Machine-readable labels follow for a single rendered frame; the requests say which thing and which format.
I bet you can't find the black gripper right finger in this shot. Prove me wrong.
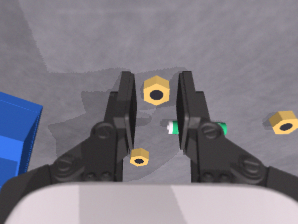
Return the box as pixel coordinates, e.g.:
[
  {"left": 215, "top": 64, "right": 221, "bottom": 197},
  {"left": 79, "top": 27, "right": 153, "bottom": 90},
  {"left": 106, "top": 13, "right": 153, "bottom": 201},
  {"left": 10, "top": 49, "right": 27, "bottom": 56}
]
[{"left": 176, "top": 71, "right": 298, "bottom": 202}]

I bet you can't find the yellow hex nut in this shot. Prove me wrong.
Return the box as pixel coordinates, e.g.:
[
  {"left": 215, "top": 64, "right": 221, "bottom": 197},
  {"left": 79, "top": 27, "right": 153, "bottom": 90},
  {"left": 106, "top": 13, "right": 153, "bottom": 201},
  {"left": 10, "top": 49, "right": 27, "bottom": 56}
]
[
  {"left": 130, "top": 148, "right": 149, "bottom": 166},
  {"left": 144, "top": 75, "right": 169, "bottom": 105},
  {"left": 269, "top": 111, "right": 298, "bottom": 134}
]

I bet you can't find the green battery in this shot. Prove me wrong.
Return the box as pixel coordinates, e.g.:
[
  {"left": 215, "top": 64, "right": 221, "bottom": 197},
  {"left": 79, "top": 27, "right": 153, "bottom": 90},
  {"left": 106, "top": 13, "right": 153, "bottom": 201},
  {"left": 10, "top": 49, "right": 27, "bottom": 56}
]
[{"left": 167, "top": 121, "right": 227, "bottom": 135}]

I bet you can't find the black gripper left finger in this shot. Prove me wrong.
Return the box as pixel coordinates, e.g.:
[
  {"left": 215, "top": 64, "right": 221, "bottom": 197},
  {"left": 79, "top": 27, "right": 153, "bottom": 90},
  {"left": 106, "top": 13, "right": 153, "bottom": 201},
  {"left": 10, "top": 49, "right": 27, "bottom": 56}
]
[{"left": 0, "top": 71, "right": 137, "bottom": 224}]

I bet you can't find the blue bin rack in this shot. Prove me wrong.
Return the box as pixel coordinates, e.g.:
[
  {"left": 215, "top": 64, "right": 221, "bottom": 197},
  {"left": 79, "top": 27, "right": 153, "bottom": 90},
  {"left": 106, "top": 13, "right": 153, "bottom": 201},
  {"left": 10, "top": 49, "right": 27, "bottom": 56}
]
[{"left": 0, "top": 92, "right": 43, "bottom": 188}]

